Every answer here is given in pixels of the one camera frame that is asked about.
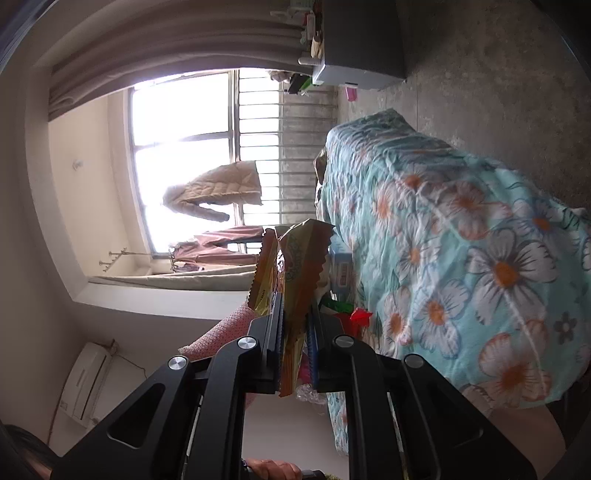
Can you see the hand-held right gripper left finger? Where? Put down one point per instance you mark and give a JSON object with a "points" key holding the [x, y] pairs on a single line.
{"points": [[265, 350]]}

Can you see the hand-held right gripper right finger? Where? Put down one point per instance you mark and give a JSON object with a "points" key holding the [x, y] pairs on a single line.
{"points": [[314, 360]]}

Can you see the yellow snack wrapper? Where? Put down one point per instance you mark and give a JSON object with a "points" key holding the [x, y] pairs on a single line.
{"points": [[298, 277]]}

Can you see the person's left hand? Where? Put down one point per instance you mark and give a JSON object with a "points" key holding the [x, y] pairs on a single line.
{"points": [[274, 470]]}

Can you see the green snack wrapper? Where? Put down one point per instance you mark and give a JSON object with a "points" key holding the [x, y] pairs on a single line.
{"points": [[334, 308]]}

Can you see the red wrapper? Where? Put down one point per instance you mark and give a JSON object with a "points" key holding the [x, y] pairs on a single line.
{"points": [[360, 321]]}

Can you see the blue white packet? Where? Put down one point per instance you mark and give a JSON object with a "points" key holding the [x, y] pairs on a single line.
{"points": [[341, 277]]}

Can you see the hanging pink garment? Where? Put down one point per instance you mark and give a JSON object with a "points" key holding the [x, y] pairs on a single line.
{"points": [[217, 249]]}

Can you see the hanging beige jacket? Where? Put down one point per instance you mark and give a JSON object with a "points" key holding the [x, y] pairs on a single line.
{"points": [[217, 189]]}

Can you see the metal drying rack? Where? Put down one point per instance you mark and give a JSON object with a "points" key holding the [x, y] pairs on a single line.
{"points": [[115, 258]]}

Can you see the white air conditioner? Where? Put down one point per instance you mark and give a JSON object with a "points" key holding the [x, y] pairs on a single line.
{"points": [[85, 383]]}

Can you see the brown snack wrapper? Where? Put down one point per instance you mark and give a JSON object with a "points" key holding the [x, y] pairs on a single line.
{"points": [[321, 170]]}

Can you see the floral light blue blanket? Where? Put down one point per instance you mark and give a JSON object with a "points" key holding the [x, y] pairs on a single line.
{"points": [[461, 230]]}

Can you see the metal window railing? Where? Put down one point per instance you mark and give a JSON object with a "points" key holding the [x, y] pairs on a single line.
{"points": [[295, 138]]}

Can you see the person's head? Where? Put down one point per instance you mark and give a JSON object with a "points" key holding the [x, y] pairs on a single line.
{"points": [[25, 457]]}

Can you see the pink box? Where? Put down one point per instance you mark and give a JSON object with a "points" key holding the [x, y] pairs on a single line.
{"points": [[351, 93]]}

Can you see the beige curtain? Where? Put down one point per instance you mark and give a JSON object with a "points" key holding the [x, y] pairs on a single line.
{"points": [[184, 50]]}

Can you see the grey cabinet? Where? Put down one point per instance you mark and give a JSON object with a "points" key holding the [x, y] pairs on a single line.
{"points": [[360, 41]]}

